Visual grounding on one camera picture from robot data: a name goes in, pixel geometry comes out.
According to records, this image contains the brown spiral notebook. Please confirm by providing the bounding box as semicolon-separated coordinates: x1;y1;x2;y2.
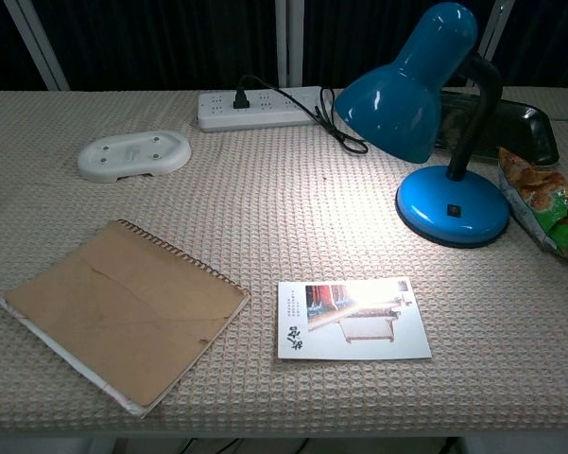
0;218;252;419

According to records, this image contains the white metal frame post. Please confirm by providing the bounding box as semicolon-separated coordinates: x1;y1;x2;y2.
274;0;304;89
3;0;71;92
463;0;516;89

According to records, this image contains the green snack bag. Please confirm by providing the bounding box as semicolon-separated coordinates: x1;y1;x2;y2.
496;147;568;265

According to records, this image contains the blue desk lamp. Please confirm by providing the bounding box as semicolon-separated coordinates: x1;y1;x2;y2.
334;1;510;249

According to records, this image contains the black power cable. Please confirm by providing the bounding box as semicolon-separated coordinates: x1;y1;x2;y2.
232;74;370;155

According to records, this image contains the black glossy tray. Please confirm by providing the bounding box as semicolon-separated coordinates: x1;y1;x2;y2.
433;89;560;166

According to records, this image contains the white oval plastic base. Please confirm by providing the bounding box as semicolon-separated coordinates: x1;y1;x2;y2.
77;130;193;184

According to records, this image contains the printed postcard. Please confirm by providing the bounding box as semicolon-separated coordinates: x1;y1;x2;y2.
277;276;433;362

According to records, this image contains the beige waffle tablecloth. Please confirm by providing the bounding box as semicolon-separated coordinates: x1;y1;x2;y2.
0;85;568;426

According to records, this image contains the white power strip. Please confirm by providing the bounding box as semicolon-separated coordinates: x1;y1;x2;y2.
197;85;335;133

